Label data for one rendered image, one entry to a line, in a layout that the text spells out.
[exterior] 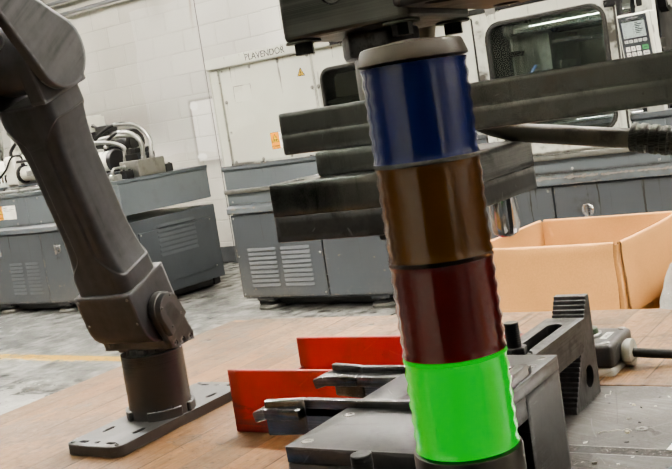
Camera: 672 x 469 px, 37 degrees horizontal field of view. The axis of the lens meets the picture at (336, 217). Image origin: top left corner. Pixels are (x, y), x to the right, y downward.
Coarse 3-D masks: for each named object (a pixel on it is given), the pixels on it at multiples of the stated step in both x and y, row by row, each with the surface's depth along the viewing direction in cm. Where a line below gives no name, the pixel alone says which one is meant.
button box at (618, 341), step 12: (600, 336) 97; (612, 336) 97; (624, 336) 97; (600, 348) 94; (612, 348) 94; (624, 348) 95; (636, 348) 96; (648, 348) 95; (600, 360) 94; (612, 360) 94; (624, 360) 95; (636, 360) 96; (600, 372) 95; (612, 372) 94
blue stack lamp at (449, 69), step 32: (416, 64) 34; (448, 64) 34; (384, 96) 34; (416, 96) 34; (448, 96) 34; (384, 128) 34; (416, 128) 34; (448, 128) 34; (384, 160) 35; (416, 160) 34
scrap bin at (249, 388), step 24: (312, 336) 103; (336, 336) 101; (360, 336) 100; (384, 336) 98; (504, 336) 91; (312, 360) 103; (336, 360) 101; (360, 360) 100; (384, 360) 98; (240, 384) 94; (264, 384) 92; (288, 384) 91; (312, 384) 89; (240, 408) 94; (264, 432) 93
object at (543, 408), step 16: (544, 384) 70; (560, 384) 72; (528, 400) 67; (544, 400) 69; (560, 400) 72; (528, 416) 67; (544, 416) 69; (560, 416) 72; (528, 432) 67; (544, 432) 69; (560, 432) 71; (528, 448) 67; (544, 448) 69; (560, 448) 71; (304, 464) 60; (528, 464) 68; (544, 464) 69; (560, 464) 71
